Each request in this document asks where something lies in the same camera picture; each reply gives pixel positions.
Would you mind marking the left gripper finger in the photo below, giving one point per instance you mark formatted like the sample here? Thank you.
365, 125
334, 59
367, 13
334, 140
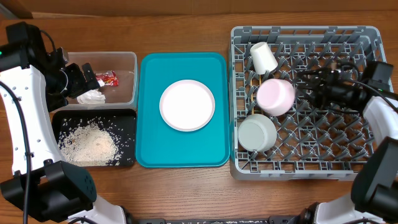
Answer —
76, 81
91, 81

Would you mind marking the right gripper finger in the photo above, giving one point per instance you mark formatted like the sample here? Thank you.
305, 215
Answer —
306, 91
308, 74

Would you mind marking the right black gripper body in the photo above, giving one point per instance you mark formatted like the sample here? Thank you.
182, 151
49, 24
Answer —
335, 88

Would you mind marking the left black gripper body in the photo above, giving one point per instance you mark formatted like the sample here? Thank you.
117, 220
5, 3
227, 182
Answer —
57, 83

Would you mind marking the white napkin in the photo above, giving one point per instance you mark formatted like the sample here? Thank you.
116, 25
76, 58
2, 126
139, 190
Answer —
91, 97

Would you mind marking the red foil wrapper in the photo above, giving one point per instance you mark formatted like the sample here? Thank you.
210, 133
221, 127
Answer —
108, 78

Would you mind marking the white cup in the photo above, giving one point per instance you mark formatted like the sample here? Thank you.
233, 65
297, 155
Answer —
262, 57

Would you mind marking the white rice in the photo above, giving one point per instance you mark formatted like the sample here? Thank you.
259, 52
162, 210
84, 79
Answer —
88, 144

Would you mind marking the white bowl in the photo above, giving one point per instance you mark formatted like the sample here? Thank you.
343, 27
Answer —
257, 133

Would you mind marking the large white plate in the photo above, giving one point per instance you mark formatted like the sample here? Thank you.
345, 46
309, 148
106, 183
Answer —
187, 105

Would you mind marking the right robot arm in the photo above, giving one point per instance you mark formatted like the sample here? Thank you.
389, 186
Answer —
373, 197

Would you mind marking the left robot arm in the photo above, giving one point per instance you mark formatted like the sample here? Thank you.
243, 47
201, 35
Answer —
35, 82

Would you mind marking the grey dishwasher rack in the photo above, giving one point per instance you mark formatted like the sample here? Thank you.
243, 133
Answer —
312, 143

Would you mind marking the clear plastic bin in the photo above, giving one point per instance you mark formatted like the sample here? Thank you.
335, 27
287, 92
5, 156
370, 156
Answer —
124, 64

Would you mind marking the black plastic tray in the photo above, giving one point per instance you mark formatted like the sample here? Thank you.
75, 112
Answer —
124, 121

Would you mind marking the cardboard backdrop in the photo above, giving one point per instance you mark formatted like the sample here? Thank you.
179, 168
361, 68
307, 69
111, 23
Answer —
27, 8

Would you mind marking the teal serving tray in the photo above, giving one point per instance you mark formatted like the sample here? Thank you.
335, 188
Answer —
160, 146

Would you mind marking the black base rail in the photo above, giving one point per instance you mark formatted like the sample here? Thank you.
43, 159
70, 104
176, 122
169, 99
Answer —
278, 219

